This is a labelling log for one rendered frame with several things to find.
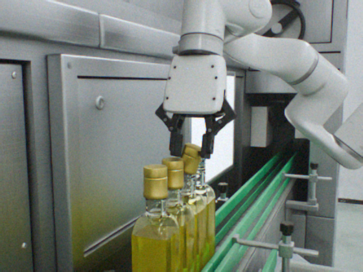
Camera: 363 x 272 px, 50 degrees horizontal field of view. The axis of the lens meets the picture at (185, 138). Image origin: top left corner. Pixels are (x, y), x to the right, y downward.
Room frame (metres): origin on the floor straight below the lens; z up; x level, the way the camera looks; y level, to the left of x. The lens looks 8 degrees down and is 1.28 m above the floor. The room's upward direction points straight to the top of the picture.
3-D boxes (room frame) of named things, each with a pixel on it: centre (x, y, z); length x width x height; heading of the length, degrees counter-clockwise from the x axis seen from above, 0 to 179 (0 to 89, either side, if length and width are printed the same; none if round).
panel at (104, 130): (0.97, 0.01, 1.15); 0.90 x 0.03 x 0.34; 157
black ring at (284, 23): (1.55, -0.36, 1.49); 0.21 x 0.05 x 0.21; 67
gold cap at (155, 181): (0.54, 0.04, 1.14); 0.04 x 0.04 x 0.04
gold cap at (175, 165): (0.59, 0.02, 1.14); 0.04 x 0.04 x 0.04
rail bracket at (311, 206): (1.33, -0.42, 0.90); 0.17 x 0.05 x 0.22; 67
